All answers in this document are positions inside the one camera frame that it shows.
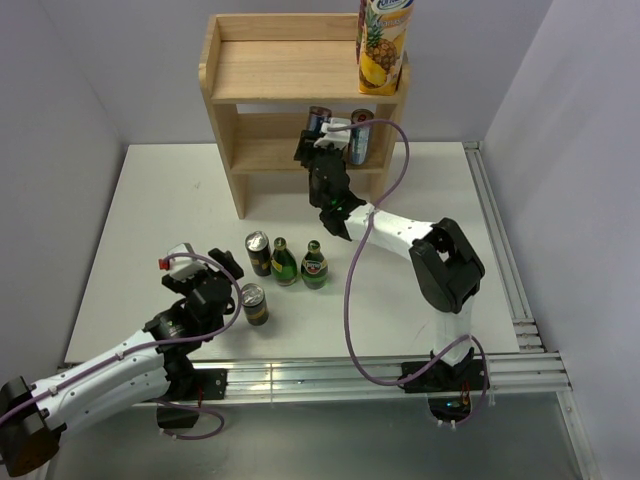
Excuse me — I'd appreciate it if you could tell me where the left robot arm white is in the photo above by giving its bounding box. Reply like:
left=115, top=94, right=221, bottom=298
left=1, top=244, right=244, bottom=477

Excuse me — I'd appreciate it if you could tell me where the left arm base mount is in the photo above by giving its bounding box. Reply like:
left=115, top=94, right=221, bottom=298
left=156, top=368, right=228, bottom=434

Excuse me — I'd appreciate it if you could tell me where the black can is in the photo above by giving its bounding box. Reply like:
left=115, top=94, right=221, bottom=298
left=241, top=283, right=269, bottom=326
left=244, top=231, right=271, bottom=277

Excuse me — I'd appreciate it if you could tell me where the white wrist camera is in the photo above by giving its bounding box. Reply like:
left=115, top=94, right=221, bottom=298
left=158, top=243, right=206, bottom=282
left=314, top=117, right=351, bottom=150

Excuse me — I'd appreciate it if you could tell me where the front aluminium rail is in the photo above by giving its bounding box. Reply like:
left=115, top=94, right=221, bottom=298
left=54, top=352, right=571, bottom=407

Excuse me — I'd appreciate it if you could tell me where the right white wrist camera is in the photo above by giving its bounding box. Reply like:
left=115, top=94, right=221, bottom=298
left=314, top=117, right=351, bottom=150

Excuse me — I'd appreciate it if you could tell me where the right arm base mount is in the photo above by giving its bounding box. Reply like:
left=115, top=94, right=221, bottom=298
left=399, top=350, right=491, bottom=429

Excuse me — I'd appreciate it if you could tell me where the wooden two-tier shelf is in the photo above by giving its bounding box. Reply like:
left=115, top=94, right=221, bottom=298
left=198, top=13, right=410, bottom=218

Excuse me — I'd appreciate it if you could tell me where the pineapple juice carton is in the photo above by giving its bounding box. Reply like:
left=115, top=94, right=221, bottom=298
left=356, top=0, right=414, bottom=96

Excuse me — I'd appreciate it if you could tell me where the silver red-top can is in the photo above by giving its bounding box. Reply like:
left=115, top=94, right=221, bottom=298
left=307, top=106, right=332, bottom=132
left=348, top=109, right=374, bottom=166

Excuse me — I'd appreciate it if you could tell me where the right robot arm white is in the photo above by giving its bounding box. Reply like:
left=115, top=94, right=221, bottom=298
left=294, top=130, right=485, bottom=390

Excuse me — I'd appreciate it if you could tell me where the right side aluminium rail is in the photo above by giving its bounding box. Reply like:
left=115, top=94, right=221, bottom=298
left=462, top=142, right=546, bottom=353

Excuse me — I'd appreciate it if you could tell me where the green glass bottle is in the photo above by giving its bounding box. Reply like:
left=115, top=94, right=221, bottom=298
left=271, top=237, right=298, bottom=286
left=301, top=240, right=328, bottom=290

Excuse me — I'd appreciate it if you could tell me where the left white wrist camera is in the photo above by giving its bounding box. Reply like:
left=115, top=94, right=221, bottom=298
left=158, top=243, right=206, bottom=282

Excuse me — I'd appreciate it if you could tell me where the aluminium rail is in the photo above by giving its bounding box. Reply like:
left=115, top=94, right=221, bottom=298
left=462, top=142, right=546, bottom=353
left=54, top=352, right=571, bottom=407

